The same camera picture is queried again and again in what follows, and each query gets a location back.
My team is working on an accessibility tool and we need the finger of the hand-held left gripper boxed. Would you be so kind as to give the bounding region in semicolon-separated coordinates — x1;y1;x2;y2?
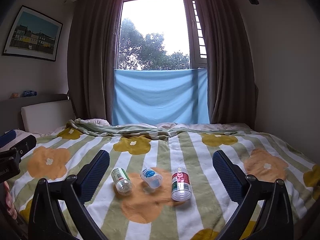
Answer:
0;134;37;156
0;129;17;148

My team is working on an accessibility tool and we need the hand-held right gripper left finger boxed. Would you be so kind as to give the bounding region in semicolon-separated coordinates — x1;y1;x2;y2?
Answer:
27;150;111;240

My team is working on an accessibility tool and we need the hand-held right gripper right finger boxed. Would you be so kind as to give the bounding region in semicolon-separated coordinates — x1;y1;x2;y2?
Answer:
212;150;294;240

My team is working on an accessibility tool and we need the green label clear cup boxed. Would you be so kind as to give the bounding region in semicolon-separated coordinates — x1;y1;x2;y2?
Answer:
111;168;135;195

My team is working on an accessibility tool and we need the red label clear cup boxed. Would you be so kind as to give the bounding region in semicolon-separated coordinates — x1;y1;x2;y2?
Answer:
171;167;192;201

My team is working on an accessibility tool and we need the blue label clear cup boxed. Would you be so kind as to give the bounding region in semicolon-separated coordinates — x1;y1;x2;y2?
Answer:
140;167;163;189

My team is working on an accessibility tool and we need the white pillow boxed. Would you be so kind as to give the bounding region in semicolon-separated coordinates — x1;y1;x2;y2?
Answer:
14;129;41;138

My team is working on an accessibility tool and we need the white headboard cushion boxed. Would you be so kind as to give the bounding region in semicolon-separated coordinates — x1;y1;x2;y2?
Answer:
21;99;76;133

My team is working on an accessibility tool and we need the grey headboard shelf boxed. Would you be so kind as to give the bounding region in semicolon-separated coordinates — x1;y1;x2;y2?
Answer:
0;94;72;130

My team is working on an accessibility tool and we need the pale pink duvet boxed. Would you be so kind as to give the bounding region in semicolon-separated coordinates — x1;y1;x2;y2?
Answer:
51;118;252;133

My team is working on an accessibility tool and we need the floral striped blanket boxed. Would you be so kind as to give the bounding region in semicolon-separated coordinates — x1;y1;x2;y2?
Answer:
10;118;320;240

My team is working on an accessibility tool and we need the brown curtain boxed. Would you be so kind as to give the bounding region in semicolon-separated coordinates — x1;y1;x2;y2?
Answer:
194;0;259;130
67;0;125;127

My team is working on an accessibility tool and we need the light blue cloth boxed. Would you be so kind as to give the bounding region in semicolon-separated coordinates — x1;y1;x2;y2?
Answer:
112;68;210;126

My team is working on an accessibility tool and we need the framed building picture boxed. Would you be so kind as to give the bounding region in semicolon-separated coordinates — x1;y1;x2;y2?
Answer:
2;5;63;62

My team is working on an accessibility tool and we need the window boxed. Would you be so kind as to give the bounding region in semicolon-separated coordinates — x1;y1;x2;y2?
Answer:
117;0;208;71

